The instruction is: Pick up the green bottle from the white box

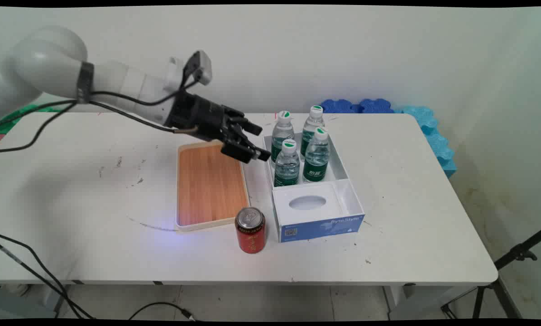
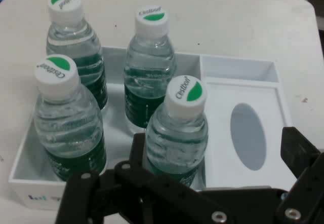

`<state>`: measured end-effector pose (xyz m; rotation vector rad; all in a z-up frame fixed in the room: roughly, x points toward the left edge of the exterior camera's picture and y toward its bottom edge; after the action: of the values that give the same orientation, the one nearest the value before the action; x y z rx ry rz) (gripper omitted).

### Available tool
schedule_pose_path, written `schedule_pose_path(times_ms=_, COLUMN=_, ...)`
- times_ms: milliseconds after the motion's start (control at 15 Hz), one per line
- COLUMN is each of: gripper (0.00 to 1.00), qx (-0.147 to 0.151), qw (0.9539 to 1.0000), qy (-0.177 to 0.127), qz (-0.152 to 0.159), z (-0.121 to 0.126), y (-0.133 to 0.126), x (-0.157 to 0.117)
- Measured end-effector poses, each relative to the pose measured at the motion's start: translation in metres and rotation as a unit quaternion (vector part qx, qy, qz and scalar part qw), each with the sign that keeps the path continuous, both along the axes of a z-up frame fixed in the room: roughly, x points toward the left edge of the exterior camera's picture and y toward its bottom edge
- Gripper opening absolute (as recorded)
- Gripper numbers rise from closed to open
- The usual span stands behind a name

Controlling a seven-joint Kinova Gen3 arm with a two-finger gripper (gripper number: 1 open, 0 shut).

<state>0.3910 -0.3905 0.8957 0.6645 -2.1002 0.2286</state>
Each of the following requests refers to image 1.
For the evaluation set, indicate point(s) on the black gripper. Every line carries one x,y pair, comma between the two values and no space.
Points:
198,115

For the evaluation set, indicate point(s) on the water bottle with green label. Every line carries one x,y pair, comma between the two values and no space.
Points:
287,167
316,158
281,131
312,124

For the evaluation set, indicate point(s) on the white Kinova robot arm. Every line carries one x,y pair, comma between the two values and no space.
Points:
48,63

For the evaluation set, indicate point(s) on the wooden tray with white rim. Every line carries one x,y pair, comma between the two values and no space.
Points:
209,185

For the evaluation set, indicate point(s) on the red drink can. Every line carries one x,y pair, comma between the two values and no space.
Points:
251,233

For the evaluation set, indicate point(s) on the white and blue cardboard box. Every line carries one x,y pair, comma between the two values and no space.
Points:
320,222

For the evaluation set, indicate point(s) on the light blue foam mat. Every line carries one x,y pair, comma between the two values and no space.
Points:
435,136

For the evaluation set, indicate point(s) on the green foam mat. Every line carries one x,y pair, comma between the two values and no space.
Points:
21,114

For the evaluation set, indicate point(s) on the white table leg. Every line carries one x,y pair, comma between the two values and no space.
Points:
53,299
415,301

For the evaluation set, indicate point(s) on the black tripod stand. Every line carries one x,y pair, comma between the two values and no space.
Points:
514,253

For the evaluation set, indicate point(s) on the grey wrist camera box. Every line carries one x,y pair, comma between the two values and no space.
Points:
202,68

